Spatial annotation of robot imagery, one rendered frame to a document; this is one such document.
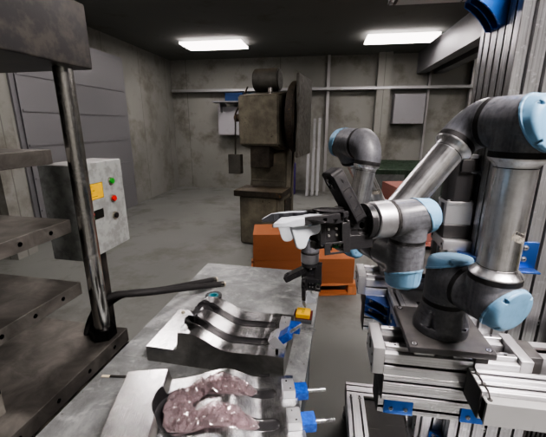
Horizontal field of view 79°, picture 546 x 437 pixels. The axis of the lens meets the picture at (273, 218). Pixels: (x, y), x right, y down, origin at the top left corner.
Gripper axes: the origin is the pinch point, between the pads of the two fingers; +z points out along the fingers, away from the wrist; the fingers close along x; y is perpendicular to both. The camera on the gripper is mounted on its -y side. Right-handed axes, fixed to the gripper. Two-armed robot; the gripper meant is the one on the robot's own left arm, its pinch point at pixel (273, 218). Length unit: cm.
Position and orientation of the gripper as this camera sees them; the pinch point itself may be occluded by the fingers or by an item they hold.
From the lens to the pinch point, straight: 61.2
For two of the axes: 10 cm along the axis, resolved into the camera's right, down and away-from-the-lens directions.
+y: 0.4, 9.9, 1.4
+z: -9.6, 0.8, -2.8
